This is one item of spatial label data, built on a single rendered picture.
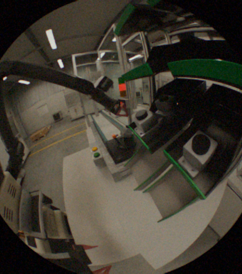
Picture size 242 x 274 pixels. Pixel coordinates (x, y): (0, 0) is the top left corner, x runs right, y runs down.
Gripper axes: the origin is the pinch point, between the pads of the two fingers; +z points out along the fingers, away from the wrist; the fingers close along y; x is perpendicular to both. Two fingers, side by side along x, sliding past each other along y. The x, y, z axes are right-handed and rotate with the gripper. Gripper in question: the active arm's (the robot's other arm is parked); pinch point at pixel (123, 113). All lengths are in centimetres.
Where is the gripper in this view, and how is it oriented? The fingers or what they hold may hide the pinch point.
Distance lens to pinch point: 48.7
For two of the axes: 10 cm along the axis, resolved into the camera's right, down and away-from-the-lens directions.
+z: 7.2, 3.7, 5.9
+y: -4.2, -4.5, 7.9
